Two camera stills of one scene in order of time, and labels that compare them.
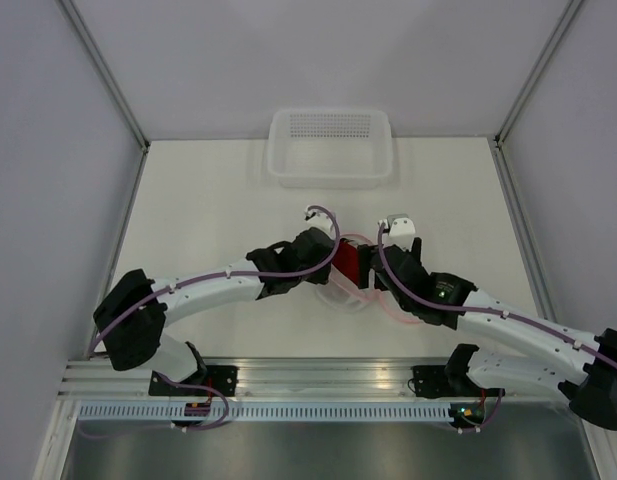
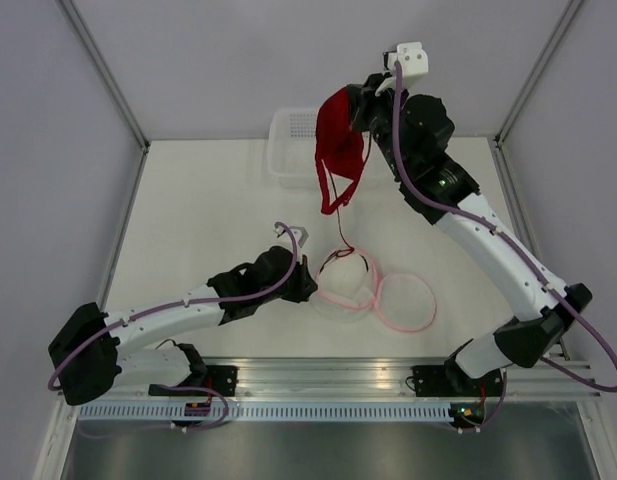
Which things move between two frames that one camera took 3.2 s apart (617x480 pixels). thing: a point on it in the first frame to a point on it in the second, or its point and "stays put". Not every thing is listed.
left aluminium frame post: x=112 y=84 stays put
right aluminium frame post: x=564 y=19 stays put
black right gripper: x=364 y=252 to x=364 y=99
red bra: x=347 y=258 to x=337 y=144
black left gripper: x=321 y=276 to x=306 y=284
